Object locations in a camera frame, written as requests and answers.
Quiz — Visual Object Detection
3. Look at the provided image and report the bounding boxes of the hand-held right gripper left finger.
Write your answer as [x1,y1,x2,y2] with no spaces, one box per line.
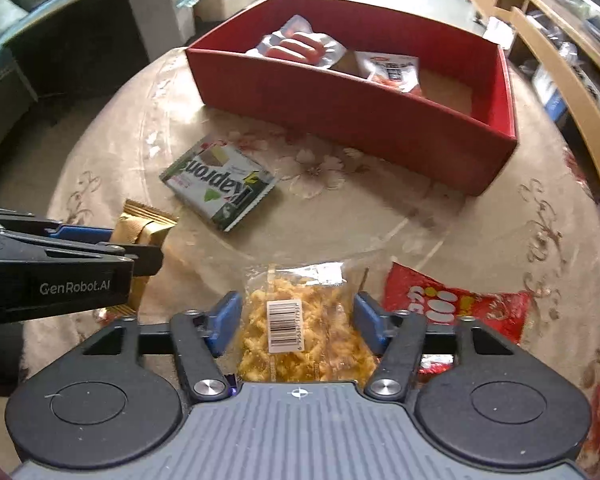
[32,290,243,403]

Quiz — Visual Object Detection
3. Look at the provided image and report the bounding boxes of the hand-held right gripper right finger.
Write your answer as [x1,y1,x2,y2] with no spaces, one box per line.
[352,291,556,403]

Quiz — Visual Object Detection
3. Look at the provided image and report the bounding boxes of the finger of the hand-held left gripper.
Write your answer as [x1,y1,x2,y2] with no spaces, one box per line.
[0,205,114,242]
[0,230,164,277]

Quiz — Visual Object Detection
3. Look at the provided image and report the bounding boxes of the gold snack packet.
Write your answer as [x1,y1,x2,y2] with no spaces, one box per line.
[111,199,178,311]

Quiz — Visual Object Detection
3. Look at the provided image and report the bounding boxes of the clear crispy noodle packet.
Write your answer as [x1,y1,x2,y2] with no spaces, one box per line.
[237,260,381,383]

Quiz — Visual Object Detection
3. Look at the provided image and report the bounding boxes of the red gummy candy packet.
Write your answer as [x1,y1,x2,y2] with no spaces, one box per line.
[382,262,531,376]

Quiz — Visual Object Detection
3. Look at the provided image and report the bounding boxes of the green white wafer packet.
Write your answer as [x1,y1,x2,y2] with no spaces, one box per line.
[160,136,278,232]

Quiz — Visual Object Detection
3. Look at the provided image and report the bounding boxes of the red cardboard box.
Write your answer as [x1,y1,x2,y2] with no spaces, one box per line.
[186,0,518,197]

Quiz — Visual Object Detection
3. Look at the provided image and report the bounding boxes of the grey white spicy snack packet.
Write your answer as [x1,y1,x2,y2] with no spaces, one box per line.
[355,51,423,97]

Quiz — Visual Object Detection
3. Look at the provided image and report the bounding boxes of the silver sausage packet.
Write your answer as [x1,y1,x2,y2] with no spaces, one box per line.
[247,15,348,67]

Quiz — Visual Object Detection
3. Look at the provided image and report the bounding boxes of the dark counter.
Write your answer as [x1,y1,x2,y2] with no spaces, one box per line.
[0,0,268,171]

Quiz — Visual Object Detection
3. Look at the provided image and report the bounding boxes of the white plastic bag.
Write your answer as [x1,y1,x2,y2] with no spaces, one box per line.
[482,17,513,46]

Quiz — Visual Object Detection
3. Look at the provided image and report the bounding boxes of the wooden television cabinet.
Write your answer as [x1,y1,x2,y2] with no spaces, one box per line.
[472,0,600,206]

